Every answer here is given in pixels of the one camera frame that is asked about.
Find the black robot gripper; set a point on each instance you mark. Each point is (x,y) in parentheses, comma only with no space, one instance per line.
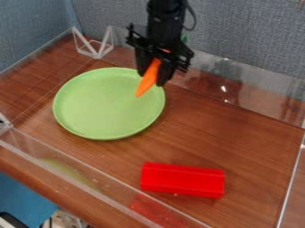
(174,54)

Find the orange toy carrot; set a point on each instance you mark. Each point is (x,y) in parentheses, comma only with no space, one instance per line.
(150,78)

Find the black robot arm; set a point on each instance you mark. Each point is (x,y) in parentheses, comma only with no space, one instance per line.
(158,40)

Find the green round plate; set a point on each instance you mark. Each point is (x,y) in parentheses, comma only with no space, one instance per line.
(96,105)

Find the red rectangular block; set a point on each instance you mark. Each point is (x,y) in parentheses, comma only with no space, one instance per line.
(195,181)

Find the clear acrylic enclosure wall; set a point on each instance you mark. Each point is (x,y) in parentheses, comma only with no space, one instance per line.
(233,117)

